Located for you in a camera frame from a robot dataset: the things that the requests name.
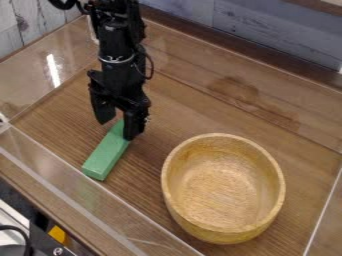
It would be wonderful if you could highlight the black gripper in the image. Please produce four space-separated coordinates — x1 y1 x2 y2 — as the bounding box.
86 56 152 141

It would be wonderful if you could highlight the green rectangular block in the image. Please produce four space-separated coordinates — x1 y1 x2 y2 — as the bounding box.
81 120 129 181

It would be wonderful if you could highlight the brown wooden bowl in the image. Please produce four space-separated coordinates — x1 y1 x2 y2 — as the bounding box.
160 133 285 245

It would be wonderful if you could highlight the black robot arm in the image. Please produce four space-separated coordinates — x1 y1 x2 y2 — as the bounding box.
47 0 153 141

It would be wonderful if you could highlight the yellow and black device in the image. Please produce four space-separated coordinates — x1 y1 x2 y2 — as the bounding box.
29 223 77 256

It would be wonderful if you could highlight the clear acrylic front wall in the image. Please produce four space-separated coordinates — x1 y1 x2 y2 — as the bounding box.
0 125 204 256

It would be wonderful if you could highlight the black cable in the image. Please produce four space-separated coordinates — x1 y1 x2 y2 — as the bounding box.
0 224 31 256

